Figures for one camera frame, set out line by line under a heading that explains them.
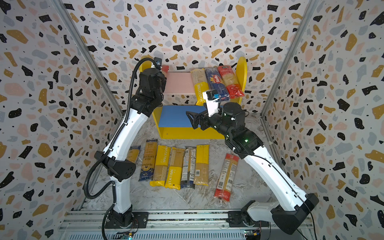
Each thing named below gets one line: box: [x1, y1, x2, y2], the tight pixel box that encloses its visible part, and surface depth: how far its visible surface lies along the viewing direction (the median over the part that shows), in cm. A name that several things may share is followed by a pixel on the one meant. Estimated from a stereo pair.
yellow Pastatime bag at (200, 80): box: [190, 68, 210, 106], surface depth 78 cm
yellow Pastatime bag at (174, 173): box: [164, 147, 186, 190], surface depth 91 cm
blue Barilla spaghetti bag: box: [205, 66, 230, 102], surface depth 79 cm
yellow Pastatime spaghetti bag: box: [149, 145, 172, 187], surface depth 92 cm
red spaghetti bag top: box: [218, 65, 245, 99], surface depth 78 cm
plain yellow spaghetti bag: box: [193, 144, 210, 186], surface depth 93 cm
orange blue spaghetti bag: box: [138, 139, 158, 182], surface depth 94 cm
